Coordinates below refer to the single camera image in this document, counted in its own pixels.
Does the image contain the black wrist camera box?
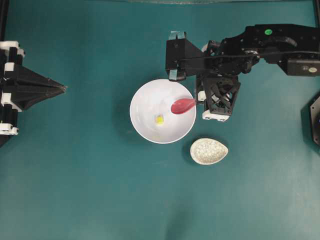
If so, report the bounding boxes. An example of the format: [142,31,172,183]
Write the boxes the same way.
[165,31,206,82]

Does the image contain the pink plastic spoon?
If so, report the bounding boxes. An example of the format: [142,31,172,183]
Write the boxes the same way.
[170,98,197,115]

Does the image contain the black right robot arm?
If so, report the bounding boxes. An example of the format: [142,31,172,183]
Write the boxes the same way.
[195,24,320,122]

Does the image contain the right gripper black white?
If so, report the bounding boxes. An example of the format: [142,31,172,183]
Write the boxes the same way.
[193,39,242,123]

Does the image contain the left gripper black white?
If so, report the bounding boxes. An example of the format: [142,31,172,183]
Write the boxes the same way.
[0,41,67,135]

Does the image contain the speckled ceramic spoon rest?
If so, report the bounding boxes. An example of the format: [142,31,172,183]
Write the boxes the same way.
[190,138,229,165]

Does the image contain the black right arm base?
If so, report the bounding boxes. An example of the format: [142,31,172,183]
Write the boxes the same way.
[300,91,320,151]

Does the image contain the black frame rail right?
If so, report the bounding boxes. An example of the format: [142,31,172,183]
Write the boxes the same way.
[312,0,320,28]

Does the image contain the black frame rail left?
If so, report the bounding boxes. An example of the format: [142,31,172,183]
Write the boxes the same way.
[0,0,9,42]

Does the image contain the black frame rail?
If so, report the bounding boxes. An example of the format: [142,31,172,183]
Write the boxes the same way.
[312,0,320,28]
[0,0,9,42]

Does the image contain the yellow hexagonal prism block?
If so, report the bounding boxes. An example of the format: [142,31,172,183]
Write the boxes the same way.
[155,114,164,125]

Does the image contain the white round bowl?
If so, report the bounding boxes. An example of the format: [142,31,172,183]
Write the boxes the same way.
[129,79,197,144]

